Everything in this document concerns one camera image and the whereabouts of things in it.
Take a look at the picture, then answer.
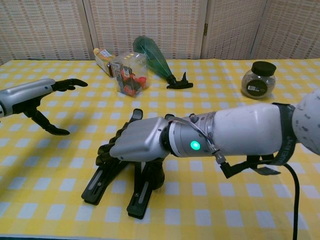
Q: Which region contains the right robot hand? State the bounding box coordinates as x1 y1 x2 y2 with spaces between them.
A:
96 116 171 191

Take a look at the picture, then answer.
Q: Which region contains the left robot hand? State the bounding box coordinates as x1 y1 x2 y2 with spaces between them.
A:
0 78 89 136

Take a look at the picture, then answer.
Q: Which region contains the black folding stand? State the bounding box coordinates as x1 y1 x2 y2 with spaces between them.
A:
81 108 176 220

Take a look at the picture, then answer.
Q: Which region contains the clear plastic toy box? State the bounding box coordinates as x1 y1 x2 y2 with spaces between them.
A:
109 51 151 99

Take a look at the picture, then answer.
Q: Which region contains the woven folding screen panel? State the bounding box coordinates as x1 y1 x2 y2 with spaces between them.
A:
0 0 92 61
83 0 208 61
201 0 267 61
251 0 320 61

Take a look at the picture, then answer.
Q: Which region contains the green cone bag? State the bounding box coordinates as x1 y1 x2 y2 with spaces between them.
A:
132 36 194 90

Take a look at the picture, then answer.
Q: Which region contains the yellow checkered tablecloth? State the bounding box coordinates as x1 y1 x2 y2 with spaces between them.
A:
0 58 320 238

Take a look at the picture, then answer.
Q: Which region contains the yellow snack package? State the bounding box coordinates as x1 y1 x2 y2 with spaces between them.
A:
93 47 118 77

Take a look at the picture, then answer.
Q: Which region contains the glass jar black lid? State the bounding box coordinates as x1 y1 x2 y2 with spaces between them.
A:
240 61 277 100

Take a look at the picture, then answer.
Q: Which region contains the black velcro cable strap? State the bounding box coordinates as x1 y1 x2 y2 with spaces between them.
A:
247 102 298 176

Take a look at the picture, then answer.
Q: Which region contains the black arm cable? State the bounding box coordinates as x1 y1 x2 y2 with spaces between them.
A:
221 153 301 240

